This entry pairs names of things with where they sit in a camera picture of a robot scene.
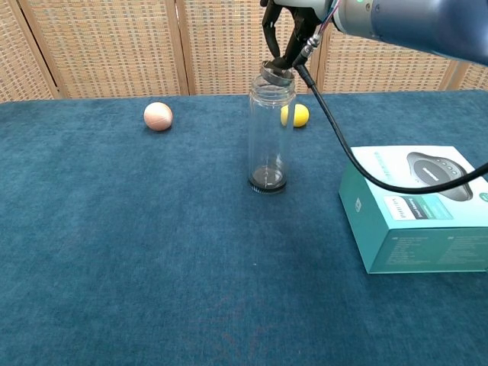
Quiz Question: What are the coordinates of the pink ball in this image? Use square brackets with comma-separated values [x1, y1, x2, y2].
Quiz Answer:
[143, 101, 174, 133]

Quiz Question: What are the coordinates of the black cable with connector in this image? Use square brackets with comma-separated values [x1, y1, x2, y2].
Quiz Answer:
[291, 33, 488, 195]

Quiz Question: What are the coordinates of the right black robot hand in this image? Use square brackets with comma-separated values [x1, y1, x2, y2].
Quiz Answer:
[260, 0, 342, 72]

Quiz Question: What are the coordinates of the woven wooden folding screen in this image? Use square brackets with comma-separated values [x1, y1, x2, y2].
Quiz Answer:
[0, 0, 488, 103]

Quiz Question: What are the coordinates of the yellow ball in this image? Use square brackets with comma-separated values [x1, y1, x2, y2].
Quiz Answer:
[280, 103, 310, 128]

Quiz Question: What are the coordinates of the clear glass jar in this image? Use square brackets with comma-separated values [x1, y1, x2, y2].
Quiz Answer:
[248, 75, 297, 195]

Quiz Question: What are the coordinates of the teal product box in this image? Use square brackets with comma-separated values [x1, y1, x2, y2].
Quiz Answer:
[338, 146, 488, 275]

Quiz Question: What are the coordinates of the teal blue table cloth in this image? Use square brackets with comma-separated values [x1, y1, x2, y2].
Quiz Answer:
[0, 88, 488, 366]

